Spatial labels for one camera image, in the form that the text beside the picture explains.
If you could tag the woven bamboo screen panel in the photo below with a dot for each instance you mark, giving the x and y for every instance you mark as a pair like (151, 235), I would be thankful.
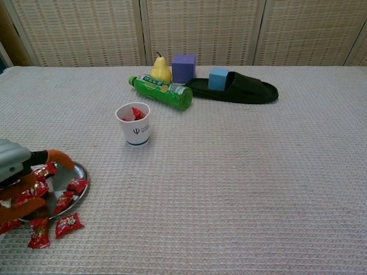
(11, 34)
(359, 54)
(86, 28)
(309, 28)
(200, 28)

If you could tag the white woven tablecloth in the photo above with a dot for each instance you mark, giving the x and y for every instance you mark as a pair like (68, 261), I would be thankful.
(229, 186)

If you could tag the round silver metal plate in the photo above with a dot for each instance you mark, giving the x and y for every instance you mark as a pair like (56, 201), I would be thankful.
(61, 177)

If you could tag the yellow pear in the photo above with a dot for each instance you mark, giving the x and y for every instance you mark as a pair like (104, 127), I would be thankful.
(161, 71)

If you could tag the white paper cup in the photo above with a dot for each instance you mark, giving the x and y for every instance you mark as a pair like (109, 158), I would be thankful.
(134, 134)

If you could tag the light blue foam cube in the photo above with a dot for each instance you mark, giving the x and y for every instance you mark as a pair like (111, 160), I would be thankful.
(218, 80)

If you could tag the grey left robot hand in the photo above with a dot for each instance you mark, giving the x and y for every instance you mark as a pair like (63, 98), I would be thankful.
(14, 160)

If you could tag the purple foam cube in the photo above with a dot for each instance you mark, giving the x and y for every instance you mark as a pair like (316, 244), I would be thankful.
(183, 70)

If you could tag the green plastic drink bottle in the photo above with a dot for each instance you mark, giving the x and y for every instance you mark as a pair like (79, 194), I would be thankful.
(172, 96)

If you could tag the black slipper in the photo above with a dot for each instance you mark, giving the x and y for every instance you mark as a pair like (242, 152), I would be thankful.
(252, 91)

